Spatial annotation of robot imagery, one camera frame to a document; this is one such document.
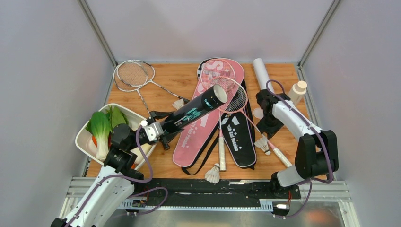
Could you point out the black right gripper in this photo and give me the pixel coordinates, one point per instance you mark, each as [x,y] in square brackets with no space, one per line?
[262,127]

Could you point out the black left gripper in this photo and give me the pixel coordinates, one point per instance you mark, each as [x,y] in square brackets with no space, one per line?
[158,115]

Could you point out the shuttlecock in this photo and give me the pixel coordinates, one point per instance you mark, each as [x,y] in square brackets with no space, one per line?
[178,104]
[213,175]
[262,144]

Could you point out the black shuttlecock tube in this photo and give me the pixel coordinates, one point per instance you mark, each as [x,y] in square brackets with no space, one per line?
[206,102]

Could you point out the white shuttlecock tube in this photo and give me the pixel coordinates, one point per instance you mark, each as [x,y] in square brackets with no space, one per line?
[262,74]

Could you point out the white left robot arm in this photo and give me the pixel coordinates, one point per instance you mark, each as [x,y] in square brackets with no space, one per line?
[126,166]

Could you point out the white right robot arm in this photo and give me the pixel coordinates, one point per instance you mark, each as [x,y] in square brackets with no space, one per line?
[317,150]

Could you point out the black racket cover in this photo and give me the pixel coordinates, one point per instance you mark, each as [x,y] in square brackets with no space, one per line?
[239,135]

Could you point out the pink racket lower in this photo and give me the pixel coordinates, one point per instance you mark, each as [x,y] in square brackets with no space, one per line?
[238,104]

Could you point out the pink racket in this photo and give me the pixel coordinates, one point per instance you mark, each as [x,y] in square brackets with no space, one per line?
[238,104]
[219,72]

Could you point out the pink racket cover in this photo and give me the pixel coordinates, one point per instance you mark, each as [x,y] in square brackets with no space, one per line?
[194,135]

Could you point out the cream bottle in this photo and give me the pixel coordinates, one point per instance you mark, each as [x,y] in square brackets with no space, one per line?
[297,92]

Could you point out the green leafy vegetable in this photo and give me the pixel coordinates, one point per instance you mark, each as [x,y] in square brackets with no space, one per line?
[116,117]

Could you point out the black silver racket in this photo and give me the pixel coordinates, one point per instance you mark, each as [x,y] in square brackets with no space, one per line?
[163,89]

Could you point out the white silver racket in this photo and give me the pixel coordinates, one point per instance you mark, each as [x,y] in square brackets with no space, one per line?
[131,75]

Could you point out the green bok choy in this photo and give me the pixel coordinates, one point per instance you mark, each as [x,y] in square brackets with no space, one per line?
[99,127]

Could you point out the orange carrot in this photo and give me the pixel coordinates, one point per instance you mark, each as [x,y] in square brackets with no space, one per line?
[94,141]

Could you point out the pink racket upper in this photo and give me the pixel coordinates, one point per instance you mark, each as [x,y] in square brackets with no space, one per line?
[219,72]

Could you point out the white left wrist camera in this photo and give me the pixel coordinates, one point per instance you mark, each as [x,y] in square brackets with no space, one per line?
[153,131]

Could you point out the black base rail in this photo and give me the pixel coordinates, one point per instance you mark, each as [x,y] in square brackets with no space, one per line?
[226,193]

